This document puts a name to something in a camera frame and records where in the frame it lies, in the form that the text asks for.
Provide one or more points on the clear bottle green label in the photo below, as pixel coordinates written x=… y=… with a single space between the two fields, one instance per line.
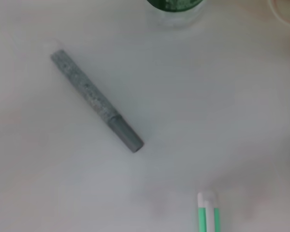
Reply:
x=176 y=9

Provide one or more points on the green pen white cap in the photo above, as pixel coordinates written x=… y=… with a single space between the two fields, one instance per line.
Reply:
x=201 y=217

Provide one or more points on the silver glitter marker pen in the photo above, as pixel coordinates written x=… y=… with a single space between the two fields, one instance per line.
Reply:
x=94 y=99

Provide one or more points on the translucent wavy fruit plate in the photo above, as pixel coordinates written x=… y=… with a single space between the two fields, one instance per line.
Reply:
x=284 y=19

